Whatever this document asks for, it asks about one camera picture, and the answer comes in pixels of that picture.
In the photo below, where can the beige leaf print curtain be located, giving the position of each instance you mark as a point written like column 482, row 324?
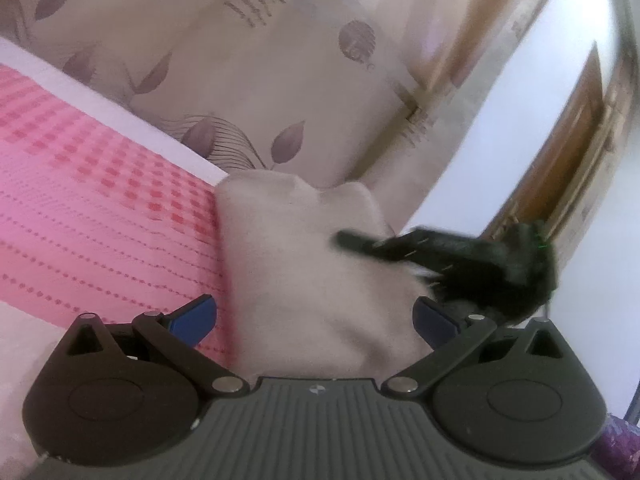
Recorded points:
column 240, row 60

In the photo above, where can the pink checked bed sheet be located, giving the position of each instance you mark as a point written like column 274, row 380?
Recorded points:
column 90, row 200

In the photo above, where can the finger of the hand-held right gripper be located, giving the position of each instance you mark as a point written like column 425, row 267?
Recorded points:
column 370, row 245

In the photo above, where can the purple patterned cloth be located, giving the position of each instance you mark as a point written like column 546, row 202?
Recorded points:
column 622, row 447

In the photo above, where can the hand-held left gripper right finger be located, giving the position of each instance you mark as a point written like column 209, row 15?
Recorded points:
column 437, row 321

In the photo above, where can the beige knitted garment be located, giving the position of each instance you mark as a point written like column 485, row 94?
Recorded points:
column 300, row 270

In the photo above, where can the brown wooden door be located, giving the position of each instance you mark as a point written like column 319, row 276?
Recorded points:
column 575, row 170

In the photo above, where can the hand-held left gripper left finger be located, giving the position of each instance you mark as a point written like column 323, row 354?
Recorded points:
column 192, row 320

